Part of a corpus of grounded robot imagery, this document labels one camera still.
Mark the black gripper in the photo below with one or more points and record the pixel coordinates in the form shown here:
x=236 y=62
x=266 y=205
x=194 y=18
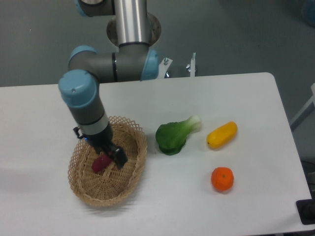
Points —
x=102 y=143

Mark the purple sweet potato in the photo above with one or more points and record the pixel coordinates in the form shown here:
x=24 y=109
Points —
x=102 y=162

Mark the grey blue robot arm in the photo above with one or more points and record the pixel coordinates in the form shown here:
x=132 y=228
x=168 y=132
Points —
x=87 y=69

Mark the woven wicker basket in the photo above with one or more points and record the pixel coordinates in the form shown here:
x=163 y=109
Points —
x=109 y=186

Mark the green bok choy toy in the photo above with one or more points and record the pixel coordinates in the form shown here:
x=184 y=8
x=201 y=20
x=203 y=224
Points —
x=171 y=137

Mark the yellow mango toy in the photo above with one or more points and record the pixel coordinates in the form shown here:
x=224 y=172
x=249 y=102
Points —
x=222 y=135

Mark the orange tangerine toy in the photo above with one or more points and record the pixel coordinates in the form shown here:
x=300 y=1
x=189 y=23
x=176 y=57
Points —
x=222 y=178

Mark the black device at table edge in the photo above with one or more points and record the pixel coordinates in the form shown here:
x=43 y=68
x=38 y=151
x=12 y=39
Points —
x=306 y=210

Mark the white metal mounting frame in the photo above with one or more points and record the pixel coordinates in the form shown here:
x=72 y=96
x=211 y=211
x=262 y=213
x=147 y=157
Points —
x=166 y=63

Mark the white frame at right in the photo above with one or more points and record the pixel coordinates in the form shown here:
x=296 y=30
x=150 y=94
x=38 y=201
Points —
x=304 y=112

